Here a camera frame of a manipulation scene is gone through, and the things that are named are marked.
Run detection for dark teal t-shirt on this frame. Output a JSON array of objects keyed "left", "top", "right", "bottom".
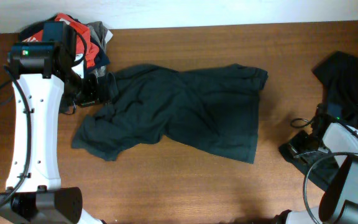
[{"left": 71, "top": 64, "right": 268, "bottom": 163}]

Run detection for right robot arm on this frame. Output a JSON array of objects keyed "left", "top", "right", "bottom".
[{"left": 279, "top": 103, "right": 358, "bottom": 223}]

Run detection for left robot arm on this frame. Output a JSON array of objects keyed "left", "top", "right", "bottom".
[{"left": 0, "top": 21, "right": 111, "bottom": 223}]

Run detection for folded orange printed t-shirt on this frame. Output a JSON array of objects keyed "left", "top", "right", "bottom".
[{"left": 22, "top": 12, "right": 100, "bottom": 70}]

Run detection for folded grey garment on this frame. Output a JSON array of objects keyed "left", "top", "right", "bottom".
[{"left": 87, "top": 21, "right": 113, "bottom": 77}]

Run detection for black garment pile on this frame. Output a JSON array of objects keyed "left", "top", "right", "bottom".
[{"left": 279, "top": 51, "right": 358, "bottom": 174}]

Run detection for folded navy blue garment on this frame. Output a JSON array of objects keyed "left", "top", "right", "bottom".
[{"left": 18, "top": 13, "right": 113, "bottom": 73}]

